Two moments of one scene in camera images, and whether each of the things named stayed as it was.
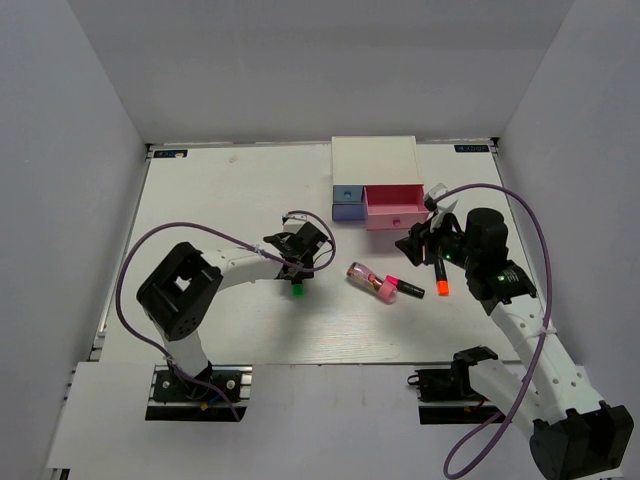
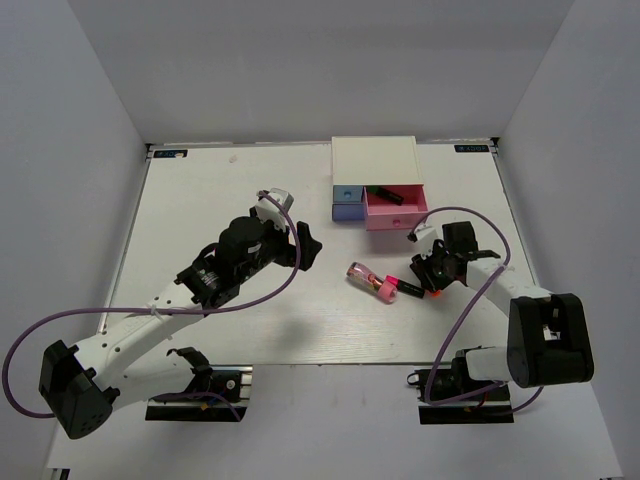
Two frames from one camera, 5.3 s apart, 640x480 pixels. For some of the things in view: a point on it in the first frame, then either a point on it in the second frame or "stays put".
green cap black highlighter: x=298 y=291 -> x=387 y=194
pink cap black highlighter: x=406 y=287 stays put
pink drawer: x=391 y=207 stays put
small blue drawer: x=347 y=193 stays put
